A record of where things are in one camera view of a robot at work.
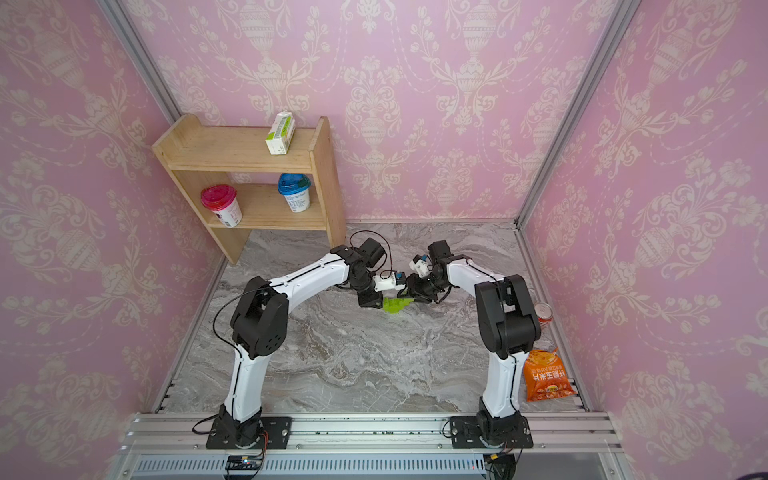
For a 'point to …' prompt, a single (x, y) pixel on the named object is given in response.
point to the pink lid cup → (223, 200)
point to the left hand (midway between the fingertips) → (378, 299)
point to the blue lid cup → (295, 188)
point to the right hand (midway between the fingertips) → (405, 296)
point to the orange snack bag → (545, 376)
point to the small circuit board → (243, 462)
